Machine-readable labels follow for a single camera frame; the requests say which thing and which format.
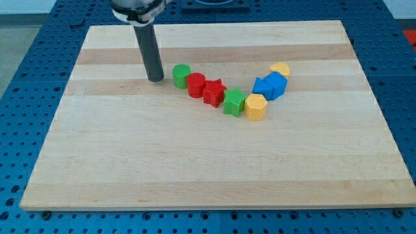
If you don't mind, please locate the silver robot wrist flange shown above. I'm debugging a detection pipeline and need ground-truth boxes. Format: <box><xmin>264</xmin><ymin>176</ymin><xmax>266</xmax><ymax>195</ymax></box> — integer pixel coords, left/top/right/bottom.
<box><xmin>109</xmin><ymin>0</ymin><xmax>166</xmax><ymax>26</ymax></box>

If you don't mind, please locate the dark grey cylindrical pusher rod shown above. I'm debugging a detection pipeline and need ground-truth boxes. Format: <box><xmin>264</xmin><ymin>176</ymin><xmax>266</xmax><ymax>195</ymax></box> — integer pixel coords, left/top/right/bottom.
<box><xmin>133</xmin><ymin>23</ymin><xmax>164</xmax><ymax>82</ymax></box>

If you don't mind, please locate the green cylinder block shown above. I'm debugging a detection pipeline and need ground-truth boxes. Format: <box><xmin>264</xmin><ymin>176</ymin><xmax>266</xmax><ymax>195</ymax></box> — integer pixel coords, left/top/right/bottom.
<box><xmin>172</xmin><ymin>64</ymin><xmax>192</xmax><ymax>89</ymax></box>

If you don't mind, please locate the yellow heart block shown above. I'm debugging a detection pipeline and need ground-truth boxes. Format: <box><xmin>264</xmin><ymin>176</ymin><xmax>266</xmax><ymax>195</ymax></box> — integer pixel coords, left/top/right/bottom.
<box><xmin>269</xmin><ymin>62</ymin><xmax>291</xmax><ymax>78</ymax></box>

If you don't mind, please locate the red cylinder block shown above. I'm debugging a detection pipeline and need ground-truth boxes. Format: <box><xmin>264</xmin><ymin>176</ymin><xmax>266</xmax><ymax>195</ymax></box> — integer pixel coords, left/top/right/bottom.
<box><xmin>187</xmin><ymin>72</ymin><xmax>206</xmax><ymax>98</ymax></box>

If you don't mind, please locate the red star block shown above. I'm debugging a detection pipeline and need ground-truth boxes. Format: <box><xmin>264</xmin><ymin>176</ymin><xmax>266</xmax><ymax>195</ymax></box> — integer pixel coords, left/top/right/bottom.
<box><xmin>203</xmin><ymin>79</ymin><xmax>227</xmax><ymax>108</ymax></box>

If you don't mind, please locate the light wooden board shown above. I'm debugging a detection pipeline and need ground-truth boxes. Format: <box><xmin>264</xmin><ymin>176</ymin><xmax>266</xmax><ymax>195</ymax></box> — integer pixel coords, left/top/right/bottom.
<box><xmin>20</xmin><ymin>20</ymin><xmax>415</xmax><ymax>211</ymax></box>

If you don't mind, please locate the green star block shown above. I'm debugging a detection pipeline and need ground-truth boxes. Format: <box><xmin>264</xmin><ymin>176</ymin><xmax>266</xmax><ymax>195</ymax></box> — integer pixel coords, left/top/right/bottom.
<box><xmin>223</xmin><ymin>88</ymin><xmax>248</xmax><ymax>118</ymax></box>

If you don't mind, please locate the blue triangle block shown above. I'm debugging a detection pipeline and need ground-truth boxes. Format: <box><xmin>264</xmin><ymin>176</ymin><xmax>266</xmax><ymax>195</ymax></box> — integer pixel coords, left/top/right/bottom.
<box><xmin>252</xmin><ymin>77</ymin><xmax>273</xmax><ymax>101</ymax></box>

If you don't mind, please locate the yellow hexagon block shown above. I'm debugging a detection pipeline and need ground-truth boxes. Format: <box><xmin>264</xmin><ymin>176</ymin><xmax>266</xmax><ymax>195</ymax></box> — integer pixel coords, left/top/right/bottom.
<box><xmin>244</xmin><ymin>94</ymin><xmax>268</xmax><ymax>121</ymax></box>

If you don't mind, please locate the blue cube block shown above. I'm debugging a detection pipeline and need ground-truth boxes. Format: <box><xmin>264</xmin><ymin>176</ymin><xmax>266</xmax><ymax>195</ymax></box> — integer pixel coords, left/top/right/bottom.
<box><xmin>263</xmin><ymin>71</ymin><xmax>288</xmax><ymax>100</ymax></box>

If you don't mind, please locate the red object at right edge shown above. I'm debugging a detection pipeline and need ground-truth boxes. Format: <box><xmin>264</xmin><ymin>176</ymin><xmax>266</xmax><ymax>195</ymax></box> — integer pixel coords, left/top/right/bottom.
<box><xmin>403</xmin><ymin>29</ymin><xmax>416</xmax><ymax>50</ymax></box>

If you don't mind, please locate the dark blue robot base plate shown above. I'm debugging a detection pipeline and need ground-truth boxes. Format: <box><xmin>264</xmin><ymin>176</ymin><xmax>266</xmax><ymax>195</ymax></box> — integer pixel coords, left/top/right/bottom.
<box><xmin>179</xmin><ymin>0</ymin><xmax>252</xmax><ymax>12</ymax></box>

